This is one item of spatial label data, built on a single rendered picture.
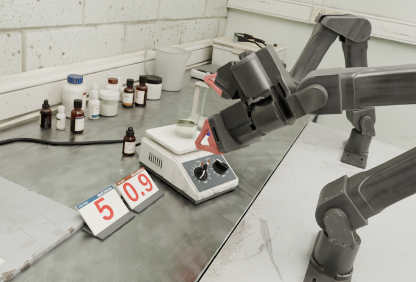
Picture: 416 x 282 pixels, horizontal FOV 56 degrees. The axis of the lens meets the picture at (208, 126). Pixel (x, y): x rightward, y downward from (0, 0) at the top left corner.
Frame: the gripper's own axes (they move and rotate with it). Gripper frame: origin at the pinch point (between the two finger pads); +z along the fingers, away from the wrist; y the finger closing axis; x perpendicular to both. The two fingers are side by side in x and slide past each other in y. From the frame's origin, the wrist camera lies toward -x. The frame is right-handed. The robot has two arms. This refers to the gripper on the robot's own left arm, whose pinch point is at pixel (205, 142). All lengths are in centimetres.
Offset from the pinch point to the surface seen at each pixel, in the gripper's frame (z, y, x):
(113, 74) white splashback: 55, -23, -37
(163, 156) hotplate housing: 12.8, 0.7, -0.7
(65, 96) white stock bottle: 44, 2, -27
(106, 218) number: 10.3, 18.5, 7.4
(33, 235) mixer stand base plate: 12.2, 30.0, 6.2
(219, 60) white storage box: 69, -95, -46
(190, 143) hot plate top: 9.5, -5.1, -1.7
